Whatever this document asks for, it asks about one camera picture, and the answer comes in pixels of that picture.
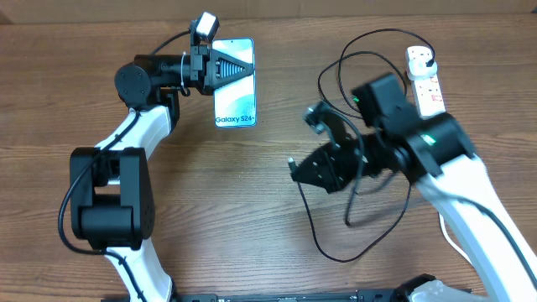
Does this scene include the blue Galaxy smartphone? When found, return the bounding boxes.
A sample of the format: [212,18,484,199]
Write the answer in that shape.
[212,38,257,128]

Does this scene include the white power strip cord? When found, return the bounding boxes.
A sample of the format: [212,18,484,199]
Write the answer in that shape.
[438,211,475,265]

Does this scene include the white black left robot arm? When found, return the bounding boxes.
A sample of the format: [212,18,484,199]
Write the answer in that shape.
[58,39,255,301]

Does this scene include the white charger plug adapter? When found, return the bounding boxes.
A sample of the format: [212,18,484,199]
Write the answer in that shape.
[407,59,438,81]

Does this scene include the white power strip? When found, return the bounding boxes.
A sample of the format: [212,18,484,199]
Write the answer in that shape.
[405,45,446,118]

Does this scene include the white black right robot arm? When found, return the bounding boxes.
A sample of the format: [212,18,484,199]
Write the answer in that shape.
[289,73,536,301]

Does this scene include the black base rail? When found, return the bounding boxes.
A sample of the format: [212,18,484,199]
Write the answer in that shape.
[170,289,409,302]

